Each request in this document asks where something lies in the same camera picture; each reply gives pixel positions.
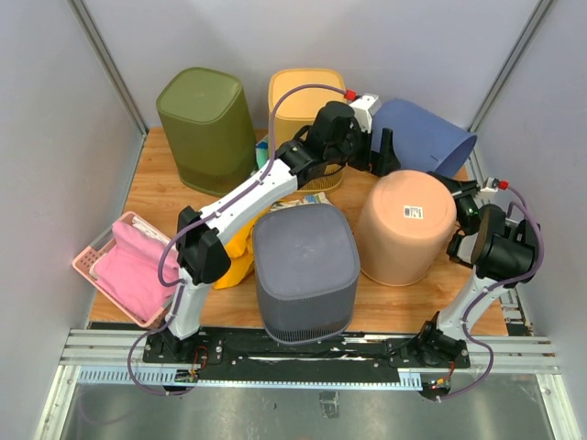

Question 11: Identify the teal white sock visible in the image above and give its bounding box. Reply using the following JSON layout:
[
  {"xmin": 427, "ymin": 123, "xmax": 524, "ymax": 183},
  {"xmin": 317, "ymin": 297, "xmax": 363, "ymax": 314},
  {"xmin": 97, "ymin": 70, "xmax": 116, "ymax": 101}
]
[{"xmin": 255, "ymin": 135, "xmax": 269, "ymax": 169}]

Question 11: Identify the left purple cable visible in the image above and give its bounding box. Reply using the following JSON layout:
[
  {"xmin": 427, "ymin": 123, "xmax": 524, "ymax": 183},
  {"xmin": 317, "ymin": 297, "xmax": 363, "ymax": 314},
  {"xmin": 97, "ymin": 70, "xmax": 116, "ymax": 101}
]
[{"xmin": 127, "ymin": 82, "xmax": 359, "ymax": 396}]

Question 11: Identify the peach plastic bucket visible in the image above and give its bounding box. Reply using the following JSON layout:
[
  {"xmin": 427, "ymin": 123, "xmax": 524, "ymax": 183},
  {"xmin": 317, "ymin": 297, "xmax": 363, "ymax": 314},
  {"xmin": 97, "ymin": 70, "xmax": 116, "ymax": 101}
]
[{"xmin": 354, "ymin": 170, "xmax": 456, "ymax": 286}]

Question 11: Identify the blue plastic bucket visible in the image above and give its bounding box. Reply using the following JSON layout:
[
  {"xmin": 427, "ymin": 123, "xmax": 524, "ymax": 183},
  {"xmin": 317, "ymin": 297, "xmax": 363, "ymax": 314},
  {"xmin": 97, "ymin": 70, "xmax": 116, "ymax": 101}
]
[{"xmin": 371, "ymin": 98, "xmax": 477, "ymax": 177}]

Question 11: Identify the green mesh basket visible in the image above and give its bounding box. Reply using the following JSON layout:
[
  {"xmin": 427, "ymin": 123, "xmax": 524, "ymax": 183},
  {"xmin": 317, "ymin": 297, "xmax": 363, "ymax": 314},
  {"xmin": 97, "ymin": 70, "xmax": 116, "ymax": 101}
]
[{"xmin": 156, "ymin": 67, "xmax": 257, "ymax": 197}]

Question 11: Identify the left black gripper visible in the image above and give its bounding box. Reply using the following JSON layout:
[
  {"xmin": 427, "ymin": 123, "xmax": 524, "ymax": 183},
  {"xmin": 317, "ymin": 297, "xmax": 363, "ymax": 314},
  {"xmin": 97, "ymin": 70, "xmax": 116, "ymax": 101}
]
[{"xmin": 327, "ymin": 120, "xmax": 402, "ymax": 178}]

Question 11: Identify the yellow garment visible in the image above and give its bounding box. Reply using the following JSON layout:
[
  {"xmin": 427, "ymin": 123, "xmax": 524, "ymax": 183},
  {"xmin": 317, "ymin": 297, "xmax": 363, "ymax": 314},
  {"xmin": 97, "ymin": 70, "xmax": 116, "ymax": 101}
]
[{"xmin": 213, "ymin": 214, "xmax": 261, "ymax": 290}]

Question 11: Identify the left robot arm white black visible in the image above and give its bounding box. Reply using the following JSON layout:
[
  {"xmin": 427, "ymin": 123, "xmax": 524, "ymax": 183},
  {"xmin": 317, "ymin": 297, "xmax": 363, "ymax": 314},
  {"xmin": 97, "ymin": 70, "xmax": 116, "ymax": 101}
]
[{"xmin": 157, "ymin": 94, "xmax": 399, "ymax": 363}]

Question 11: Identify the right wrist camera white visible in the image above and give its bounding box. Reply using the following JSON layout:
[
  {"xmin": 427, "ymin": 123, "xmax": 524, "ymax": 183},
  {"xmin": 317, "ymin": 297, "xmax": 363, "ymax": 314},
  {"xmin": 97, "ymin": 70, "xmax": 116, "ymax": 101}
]
[{"xmin": 476, "ymin": 177, "xmax": 502, "ymax": 194}]

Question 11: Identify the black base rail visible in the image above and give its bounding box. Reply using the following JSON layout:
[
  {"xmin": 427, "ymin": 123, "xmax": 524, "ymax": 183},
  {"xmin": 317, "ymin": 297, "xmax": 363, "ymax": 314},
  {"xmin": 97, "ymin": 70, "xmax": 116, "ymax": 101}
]
[{"xmin": 142, "ymin": 327, "xmax": 471, "ymax": 386}]

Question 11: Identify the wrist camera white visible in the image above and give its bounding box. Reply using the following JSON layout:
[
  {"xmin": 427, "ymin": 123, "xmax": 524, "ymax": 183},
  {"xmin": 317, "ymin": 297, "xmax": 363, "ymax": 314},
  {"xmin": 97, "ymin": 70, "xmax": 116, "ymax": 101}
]
[
  {"xmin": 349, "ymin": 93, "xmax": 382, "ymax": 134},
  {"xmin": 476, "ymin": 177, "xmax": 502, "ymax": 194}
]

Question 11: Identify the white dinosaur print cloth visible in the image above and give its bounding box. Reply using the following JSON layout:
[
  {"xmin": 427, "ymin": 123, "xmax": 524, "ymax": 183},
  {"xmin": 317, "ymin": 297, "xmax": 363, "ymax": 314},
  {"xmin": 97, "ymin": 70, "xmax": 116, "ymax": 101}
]
[{"xmin": 270, "ymin": 192, "xmax": 330, "ymax": 212}]

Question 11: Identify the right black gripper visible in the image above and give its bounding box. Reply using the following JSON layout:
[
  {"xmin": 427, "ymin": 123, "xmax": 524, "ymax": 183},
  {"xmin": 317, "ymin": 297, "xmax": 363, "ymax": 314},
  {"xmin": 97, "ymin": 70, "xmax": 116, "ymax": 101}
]
[{"xmin": 425, "ymin": 176, "xmax": 479, "ymax": 236}]

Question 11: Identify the pink cloth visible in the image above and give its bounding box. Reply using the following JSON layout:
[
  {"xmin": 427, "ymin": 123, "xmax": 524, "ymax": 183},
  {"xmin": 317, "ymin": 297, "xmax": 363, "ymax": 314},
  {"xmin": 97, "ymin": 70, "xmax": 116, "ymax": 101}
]
[{"xmin": 94, "ymin": 220, "xmax": 175, "ymax": 323}]

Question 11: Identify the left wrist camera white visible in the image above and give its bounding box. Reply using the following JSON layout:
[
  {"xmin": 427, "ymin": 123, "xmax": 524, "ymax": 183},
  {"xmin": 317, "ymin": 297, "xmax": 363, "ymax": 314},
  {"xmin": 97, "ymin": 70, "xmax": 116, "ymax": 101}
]
[{"xmin": 349, "ymin": 93, "xmax": 382, "ymax": 134}]

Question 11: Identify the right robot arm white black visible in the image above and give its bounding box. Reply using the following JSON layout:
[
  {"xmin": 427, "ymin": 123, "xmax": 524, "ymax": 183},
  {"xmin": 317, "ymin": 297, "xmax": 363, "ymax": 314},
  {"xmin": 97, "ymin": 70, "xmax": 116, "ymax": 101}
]
[{"xmin": 410, "ymin": 171, "xmax": 545, "ymax": 367}]

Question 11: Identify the grey plastic basket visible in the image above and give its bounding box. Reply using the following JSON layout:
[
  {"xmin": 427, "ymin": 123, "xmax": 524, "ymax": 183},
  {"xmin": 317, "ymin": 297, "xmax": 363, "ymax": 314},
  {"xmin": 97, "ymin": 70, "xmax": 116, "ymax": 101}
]
[{"xmin": 253, "ymin": 203, "xmax": 360, "ymax": 346}]

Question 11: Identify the yellow mesh basket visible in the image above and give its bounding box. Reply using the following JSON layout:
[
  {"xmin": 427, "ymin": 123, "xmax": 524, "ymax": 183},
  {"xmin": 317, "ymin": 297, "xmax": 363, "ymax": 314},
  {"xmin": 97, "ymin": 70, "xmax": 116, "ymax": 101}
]
[{"xmin": 268, "ymin": 68, "xmax": 345, "ymax": 193}]

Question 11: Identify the pink plastic crate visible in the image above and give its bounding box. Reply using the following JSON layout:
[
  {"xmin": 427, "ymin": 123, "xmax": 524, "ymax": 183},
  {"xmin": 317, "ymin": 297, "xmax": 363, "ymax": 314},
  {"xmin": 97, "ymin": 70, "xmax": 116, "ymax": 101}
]
[{"xmin": 72, "ymin": 212, "xmax": 172, "ymax": 328}]

